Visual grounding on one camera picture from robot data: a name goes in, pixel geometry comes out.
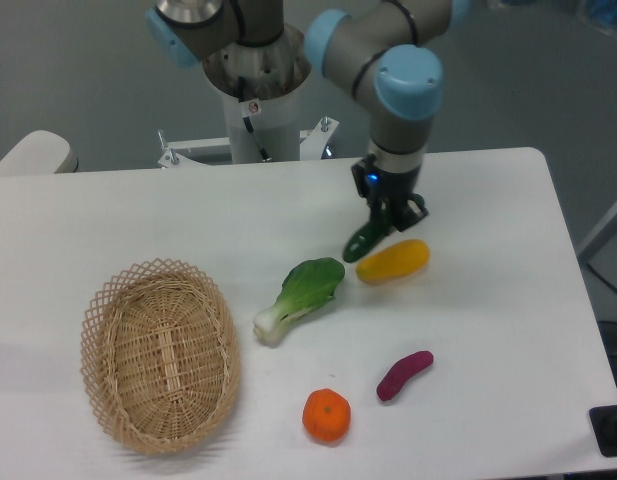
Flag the woven wicker basket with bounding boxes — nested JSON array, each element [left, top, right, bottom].
[[80, 259, 241, 455]]

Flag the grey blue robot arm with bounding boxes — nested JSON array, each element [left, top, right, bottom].
[[146, 1, 471, 234]]

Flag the green bok choy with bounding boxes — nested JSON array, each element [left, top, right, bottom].
[[253, 257, 345, 346]]

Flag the white chair armrest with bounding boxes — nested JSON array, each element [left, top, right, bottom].
[[0, 130, 79, 178]]

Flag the black device at table edge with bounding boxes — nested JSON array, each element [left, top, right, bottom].
[[589, 405, 617, 458]]

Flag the orange tangerine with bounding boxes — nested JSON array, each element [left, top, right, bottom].
[[302, 389, 351, 443]]

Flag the white furniture edge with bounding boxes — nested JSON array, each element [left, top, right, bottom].
[[575, 200, 617, 264]]

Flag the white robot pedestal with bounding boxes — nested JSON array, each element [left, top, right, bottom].
[[158, 24, 339, 168]]

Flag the green cucumber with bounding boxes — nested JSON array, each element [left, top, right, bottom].
[[342, 203, 392, 263]]

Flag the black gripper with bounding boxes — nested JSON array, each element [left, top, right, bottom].
[[351, 157, 429, 232]]

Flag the purple sweet potato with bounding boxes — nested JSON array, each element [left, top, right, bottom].
[[376, 350, 434, 402]]

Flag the yellow mango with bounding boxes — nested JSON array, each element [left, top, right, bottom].
[[356, 239, 431, 285]]

